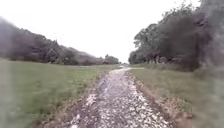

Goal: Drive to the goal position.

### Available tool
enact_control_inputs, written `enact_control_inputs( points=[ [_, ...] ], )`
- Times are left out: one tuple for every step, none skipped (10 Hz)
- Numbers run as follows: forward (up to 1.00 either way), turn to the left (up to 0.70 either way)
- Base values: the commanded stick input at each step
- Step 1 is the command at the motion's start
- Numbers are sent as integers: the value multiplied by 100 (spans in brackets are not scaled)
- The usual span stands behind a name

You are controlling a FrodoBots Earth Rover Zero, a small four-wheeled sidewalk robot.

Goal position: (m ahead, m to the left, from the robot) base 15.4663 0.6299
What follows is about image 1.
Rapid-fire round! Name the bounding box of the grass verge with leaves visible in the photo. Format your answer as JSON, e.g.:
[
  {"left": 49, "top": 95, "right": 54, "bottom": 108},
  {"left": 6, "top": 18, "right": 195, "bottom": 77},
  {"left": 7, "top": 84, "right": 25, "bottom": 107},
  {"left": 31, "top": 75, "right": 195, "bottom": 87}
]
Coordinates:
[{"left": 126, "top": 63, "right": 224, "bottom": 128}]

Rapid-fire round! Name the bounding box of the green grass field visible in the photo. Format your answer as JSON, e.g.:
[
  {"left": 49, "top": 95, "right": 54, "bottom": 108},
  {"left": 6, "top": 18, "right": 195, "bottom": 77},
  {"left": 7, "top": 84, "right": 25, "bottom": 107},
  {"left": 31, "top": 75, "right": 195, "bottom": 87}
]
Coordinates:
[{"left": 0, "top": 58, "right": 122, "bottom": 128}]

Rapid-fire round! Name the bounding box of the wet grey paved path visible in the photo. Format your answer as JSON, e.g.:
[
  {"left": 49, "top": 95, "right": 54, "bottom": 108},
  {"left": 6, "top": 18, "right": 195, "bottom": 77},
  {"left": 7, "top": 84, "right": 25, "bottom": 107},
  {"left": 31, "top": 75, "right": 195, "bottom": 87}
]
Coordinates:
[{"left": 68, "top": 67, "right": 175, "bottom": 128}]

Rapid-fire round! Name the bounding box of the dense wood of trees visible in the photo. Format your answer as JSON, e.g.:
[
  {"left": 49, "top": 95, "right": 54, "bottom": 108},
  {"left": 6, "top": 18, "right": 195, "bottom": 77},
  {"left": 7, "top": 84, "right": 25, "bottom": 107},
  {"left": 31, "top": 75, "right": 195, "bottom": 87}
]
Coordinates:
[{"left": 127, "top": 0, "right": 224, "bottom": 72}]

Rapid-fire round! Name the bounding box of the row of dark trees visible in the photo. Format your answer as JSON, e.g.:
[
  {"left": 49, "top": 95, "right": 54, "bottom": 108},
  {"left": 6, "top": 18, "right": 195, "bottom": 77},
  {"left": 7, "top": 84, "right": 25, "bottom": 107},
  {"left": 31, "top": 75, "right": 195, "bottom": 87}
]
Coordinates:
[{"left": 0, "top": 16, "right": 120, "bottom": 66}]

